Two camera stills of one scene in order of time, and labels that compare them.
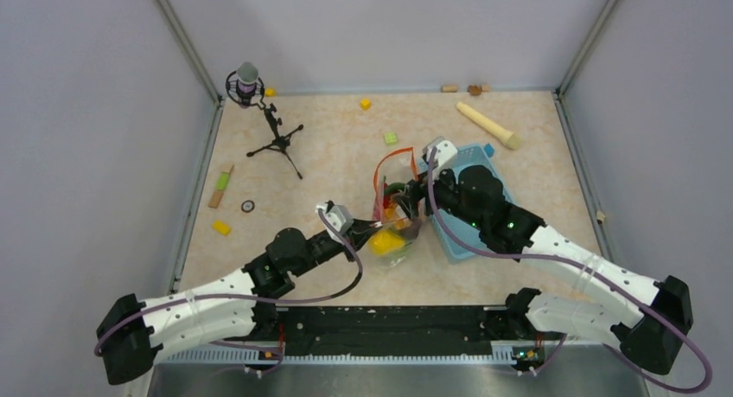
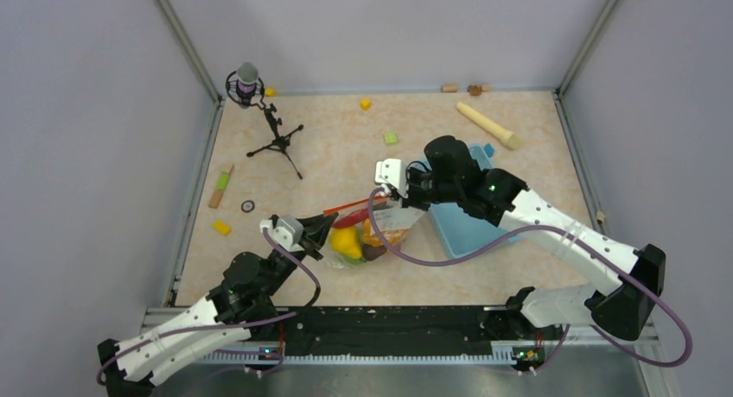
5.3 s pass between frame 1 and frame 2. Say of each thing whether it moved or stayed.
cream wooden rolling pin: stayed
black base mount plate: stayed
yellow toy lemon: moved
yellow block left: stayed
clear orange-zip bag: moved
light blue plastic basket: stayed
